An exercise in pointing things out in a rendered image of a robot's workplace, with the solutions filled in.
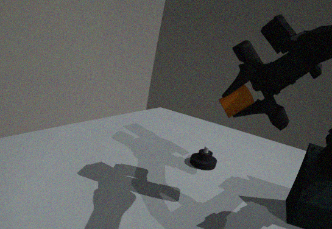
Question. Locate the orange knob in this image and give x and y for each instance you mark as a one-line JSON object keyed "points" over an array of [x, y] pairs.
{"points": [[237, 101]]}

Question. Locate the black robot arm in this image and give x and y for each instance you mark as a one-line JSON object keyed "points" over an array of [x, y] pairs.
{"points": [[306, 50]]}

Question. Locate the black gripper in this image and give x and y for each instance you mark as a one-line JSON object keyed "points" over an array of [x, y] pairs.
{"points": [[275, 76]]}

